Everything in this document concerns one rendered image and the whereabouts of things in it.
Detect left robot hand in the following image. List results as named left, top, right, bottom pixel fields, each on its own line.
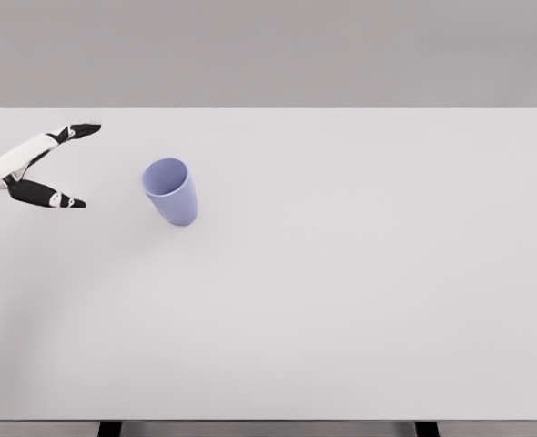
left=0, top=123, right=102, bottom=211

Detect light purple cup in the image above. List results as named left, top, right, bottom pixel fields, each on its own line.
left=140, top=157, right=198, bottom=227

